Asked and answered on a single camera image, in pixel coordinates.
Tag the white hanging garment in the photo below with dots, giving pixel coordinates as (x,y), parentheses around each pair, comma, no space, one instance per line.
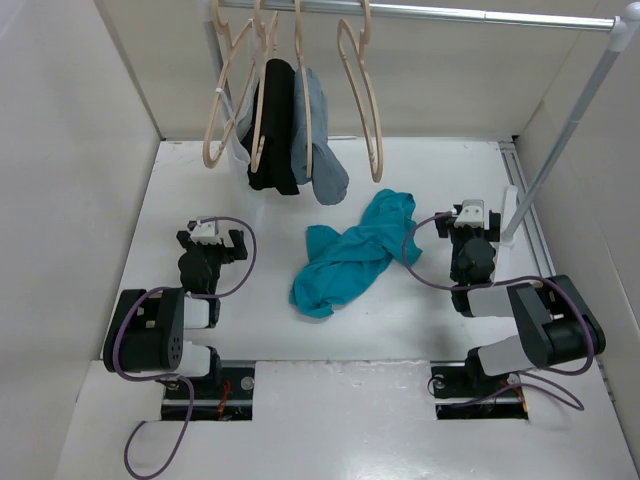
(238,152)

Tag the beige hanger with jeans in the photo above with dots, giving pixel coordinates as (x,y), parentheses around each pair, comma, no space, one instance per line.
(306,125)

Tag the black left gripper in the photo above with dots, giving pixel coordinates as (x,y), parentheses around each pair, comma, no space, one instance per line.
(184,238)

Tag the teal t shirt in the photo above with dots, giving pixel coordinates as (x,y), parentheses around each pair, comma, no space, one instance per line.
(342,266)

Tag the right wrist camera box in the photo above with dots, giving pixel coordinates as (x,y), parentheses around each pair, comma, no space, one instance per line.
(470,213)

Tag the blue denim jeans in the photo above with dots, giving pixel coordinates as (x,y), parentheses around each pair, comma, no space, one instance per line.
(329,178)

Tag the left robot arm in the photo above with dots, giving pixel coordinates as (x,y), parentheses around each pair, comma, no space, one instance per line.
(146,335)

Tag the beige hanger with black garment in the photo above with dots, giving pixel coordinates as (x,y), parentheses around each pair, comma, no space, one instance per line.
(267,36)

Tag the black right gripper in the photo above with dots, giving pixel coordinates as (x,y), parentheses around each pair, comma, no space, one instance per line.
(443,226)

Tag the black hanging garment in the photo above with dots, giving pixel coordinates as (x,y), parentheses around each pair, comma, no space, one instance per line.
(275,169)

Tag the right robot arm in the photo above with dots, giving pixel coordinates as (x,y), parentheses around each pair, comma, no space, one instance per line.
(554,324)

